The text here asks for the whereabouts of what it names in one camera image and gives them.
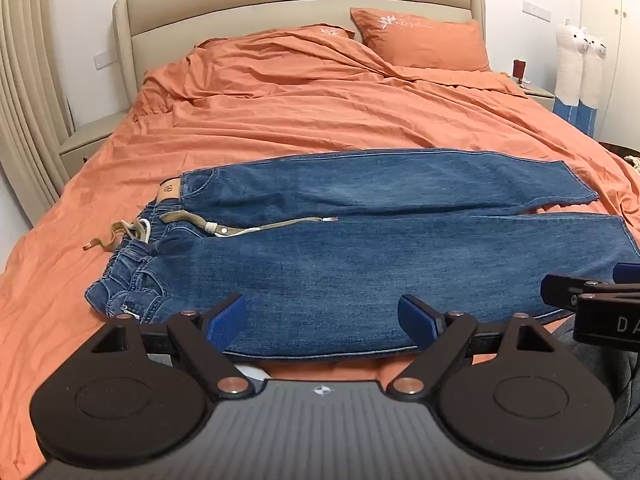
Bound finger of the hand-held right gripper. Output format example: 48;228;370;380
612;262;640;287
540;273;640;311

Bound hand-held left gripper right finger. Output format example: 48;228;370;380
384;294;551;401

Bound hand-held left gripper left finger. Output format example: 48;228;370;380
92;293;254;401

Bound blue denim pants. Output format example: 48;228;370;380
83;147;640;362

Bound beige nightstand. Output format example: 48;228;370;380
520;80;557;112
58;110;134;175

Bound white alpaca plush toy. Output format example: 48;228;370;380
579;27;610;137
553;17;587;122

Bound white wardrobe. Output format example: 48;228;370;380
579;0;640;147

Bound orange bed sheet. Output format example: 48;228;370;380
390;64;529;99

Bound orange duvet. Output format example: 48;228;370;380
0;25;640;467

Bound orange embroidered pillow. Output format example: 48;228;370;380
349;7;494;74

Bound beige curtain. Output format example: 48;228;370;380
0;0;77;227

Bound beige upholstered bed headboard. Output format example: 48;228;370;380
112;0;486;107

